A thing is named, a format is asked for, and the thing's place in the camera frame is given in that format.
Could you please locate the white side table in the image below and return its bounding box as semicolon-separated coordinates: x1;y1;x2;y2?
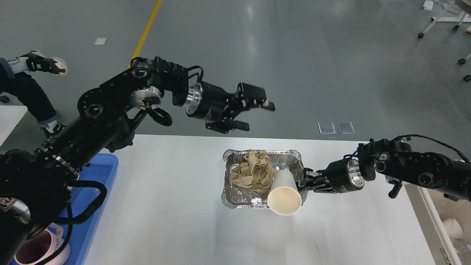
0;105;27;145

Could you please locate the brown paper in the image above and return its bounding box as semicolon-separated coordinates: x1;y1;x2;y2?
229;149;276;194

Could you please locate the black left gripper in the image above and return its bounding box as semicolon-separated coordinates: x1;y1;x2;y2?
185;82;276;134

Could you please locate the floor socket cover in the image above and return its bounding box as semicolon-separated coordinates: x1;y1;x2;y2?
318;122;336;135
336;121;355;134

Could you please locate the right floor socket cover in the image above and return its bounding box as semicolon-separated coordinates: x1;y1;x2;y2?
336;121;355;134

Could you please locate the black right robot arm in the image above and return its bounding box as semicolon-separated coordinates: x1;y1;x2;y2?
296;134;471;201

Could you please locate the left floor socket cover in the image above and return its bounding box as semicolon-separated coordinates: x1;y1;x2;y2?
318;122;336;135

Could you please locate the white plastic bin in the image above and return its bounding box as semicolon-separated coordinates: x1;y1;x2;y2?
405;183;471;265

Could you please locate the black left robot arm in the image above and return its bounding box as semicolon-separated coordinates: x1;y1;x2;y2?
1;57;275;265

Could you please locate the person in black sweater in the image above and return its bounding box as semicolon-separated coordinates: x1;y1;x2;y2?
0;50;69;139

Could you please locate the aluminium foil tray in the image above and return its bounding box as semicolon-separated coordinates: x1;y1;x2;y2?
222;149;304;209

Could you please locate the pink ribbed mug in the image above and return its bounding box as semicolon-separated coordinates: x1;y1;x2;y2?
14;223;65;265

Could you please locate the white paper cup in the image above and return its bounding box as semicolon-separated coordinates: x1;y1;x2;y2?
267;170;302;215

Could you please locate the white cup inside bin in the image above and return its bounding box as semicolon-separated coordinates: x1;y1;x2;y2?
441;218;464;240

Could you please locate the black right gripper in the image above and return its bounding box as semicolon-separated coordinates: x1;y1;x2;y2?
298;158;365;193

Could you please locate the white wheeled cart frame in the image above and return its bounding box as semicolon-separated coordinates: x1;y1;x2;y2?
417;0;471;82

